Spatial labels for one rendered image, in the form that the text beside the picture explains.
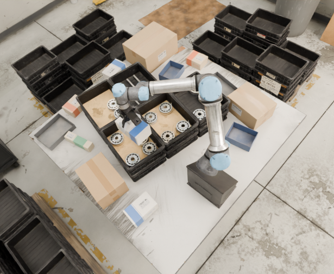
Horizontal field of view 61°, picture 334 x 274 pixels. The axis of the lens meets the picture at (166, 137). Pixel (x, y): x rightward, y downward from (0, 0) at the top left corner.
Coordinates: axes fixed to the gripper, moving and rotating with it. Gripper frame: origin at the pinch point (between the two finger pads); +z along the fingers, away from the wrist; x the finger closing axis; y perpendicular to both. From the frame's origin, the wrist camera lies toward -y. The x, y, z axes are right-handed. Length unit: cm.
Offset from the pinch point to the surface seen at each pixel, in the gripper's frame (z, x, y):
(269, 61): 62, -164, -10
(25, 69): 60, 5, 183
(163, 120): 27.7, -28.1, 3.0
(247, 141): 41, -61, -52
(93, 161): 24.5, 30.4, 15.6
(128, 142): 27.6, 2.4, 9.3
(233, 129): 41, -63, -38
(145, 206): 32, 27, -33
